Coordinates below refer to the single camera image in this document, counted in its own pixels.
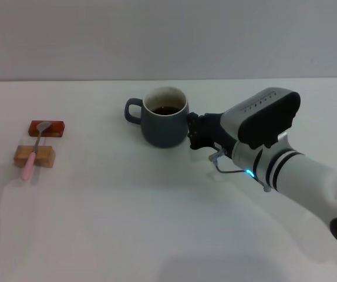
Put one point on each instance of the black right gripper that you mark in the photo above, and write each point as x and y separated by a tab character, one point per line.
218	132

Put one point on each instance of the grey ceramic cup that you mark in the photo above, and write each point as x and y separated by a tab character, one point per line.
164	129

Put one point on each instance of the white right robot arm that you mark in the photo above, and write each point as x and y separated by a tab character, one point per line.
300	176

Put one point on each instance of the dark coffee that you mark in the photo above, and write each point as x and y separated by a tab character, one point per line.
165	110

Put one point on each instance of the light wooden block rest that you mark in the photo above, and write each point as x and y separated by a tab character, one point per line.
45	155

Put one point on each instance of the red-brown wooden block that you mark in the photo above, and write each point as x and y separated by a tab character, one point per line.
55	128

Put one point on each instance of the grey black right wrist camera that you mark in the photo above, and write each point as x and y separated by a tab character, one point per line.
262	117

